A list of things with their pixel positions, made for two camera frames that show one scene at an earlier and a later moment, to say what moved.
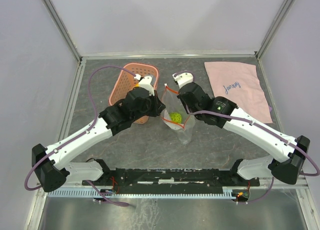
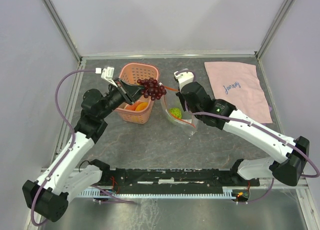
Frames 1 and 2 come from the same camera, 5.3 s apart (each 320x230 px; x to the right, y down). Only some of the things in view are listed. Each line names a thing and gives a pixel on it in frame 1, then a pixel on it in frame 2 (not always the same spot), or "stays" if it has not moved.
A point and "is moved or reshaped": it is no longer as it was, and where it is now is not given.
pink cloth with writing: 240,83 stays
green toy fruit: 176,117 to 176,111
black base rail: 173,177 stays
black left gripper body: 151,108 to 117,96
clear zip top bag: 176,116 is moved or reshaped
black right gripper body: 191,109 stays
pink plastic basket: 125,81 stays
